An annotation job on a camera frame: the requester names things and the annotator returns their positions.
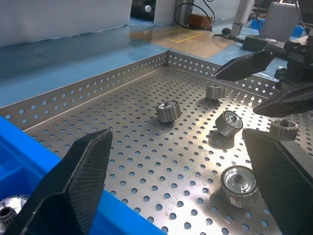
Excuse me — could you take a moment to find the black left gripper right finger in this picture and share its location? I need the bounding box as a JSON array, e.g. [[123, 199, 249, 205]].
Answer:
[[242, 127, 313, 235]]

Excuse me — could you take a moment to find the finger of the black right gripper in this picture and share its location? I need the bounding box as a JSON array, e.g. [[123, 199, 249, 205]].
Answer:
[[253, 83, 313, 117], [214, 50, 277, 81]]

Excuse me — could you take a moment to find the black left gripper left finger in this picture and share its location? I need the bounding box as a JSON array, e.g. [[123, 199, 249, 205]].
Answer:
[[4, 128, 113, 235]]

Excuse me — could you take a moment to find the metal roller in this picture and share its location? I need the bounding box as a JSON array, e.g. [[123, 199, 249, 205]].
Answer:
[[0, 195, 30, 230], [220, 165, 259, 209], [215, 110, 244, 137], [268, 119, 299, 141], [156, 100, 183, 123], [205, 84, 226, 100]]

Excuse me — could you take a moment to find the metal roller front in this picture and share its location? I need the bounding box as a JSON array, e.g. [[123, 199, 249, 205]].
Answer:
[[220, 165, 259, 209]]

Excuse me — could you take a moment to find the brown cardboard box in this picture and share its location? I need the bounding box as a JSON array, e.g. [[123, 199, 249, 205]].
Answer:
[[188, 13, 213, 27]]

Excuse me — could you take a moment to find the blue plastic compartment tray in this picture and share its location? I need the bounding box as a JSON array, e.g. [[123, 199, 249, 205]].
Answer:
[[0, 115, 161, 235]]

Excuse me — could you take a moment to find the blue plastic crate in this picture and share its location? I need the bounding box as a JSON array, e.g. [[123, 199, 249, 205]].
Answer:
[[290, 23, 306, 37], [250, 19, 267, 32]]

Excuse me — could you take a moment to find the black power adapter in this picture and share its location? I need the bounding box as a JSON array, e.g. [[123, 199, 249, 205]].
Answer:
[[244, 34, 269, 51]]

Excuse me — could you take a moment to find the perforated metal tray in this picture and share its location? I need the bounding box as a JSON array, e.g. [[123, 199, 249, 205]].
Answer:
[[0, 50, 313, 235]]

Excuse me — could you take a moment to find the small white panel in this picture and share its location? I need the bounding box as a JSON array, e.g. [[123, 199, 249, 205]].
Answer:
[[153, 0, 177, 25]]

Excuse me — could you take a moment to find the blue plastic table cover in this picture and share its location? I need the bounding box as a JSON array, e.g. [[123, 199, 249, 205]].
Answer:
[[0, 18, 313, 108]]

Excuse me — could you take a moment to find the large white board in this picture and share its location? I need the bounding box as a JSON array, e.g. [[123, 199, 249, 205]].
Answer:
[[0, 0, 133, 47]]

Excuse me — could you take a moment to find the black power cable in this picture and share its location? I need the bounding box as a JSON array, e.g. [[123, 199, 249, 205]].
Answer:
[[214, 27, 247, 46]]

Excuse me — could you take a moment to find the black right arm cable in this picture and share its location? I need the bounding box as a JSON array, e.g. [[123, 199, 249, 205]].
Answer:
[[294, 0, 313, 28]]

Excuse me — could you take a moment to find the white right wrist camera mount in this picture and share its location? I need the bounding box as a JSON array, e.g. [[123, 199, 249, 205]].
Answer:
[[260, 1, 303, 43]]

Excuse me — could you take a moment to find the grey metal post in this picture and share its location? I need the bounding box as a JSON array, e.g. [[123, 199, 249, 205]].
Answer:
[[231, 0, 254, 37]]

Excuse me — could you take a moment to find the black cable loop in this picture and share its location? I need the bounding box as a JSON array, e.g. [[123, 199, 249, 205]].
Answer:
[[174, 0, 214, 32]]

